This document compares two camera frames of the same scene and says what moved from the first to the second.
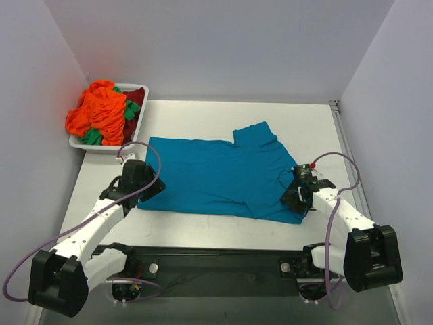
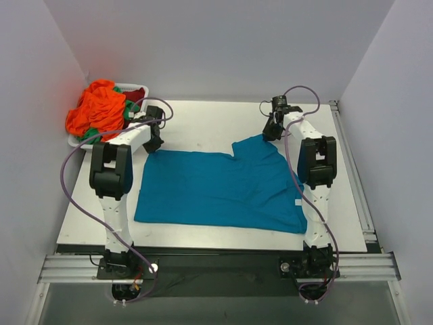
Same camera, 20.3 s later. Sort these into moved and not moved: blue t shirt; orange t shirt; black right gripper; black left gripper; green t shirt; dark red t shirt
Moved: black right gripper; blue t shirt; black left gripper
Not moved: orange t shirt; dark red t shirt; green t shirt
